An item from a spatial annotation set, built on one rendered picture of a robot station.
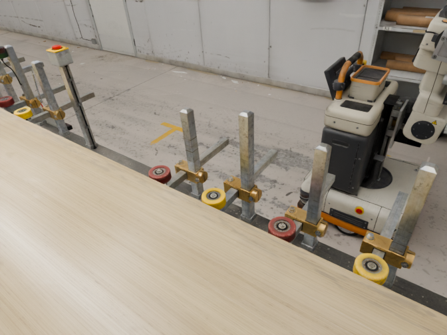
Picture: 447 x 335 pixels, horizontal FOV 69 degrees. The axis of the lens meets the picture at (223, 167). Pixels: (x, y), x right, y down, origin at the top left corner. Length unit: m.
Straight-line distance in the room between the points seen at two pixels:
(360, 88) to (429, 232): 1.04
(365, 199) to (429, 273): 0.52
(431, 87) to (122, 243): 1.55
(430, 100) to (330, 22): 2.01
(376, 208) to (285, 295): 1.29
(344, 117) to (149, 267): 1.27
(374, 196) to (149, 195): 1.40
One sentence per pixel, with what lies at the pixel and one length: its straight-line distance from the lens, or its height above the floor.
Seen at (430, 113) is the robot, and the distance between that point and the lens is 1.89.
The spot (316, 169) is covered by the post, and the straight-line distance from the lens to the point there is 0.96.
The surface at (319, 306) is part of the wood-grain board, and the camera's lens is 0.84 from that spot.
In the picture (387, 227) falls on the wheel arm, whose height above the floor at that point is 0.84.
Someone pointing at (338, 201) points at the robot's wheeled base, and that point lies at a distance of 2.07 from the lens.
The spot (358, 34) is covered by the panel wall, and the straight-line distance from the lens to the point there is 3.62.
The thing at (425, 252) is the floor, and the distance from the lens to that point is 2.31.
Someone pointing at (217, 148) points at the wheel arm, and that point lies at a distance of 1.44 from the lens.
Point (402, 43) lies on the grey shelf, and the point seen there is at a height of 0.66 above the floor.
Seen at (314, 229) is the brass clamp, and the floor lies 0.82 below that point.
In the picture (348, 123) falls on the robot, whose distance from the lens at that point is 1.82.
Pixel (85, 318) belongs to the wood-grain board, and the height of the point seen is 0.90.
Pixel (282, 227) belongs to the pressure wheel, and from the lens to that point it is 0.97.
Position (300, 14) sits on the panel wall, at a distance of 3.79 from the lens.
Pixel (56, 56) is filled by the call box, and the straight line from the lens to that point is 1.67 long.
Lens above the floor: 1.61
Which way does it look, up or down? 37 degrees down
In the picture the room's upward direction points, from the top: 4 degrees counter-clockwise
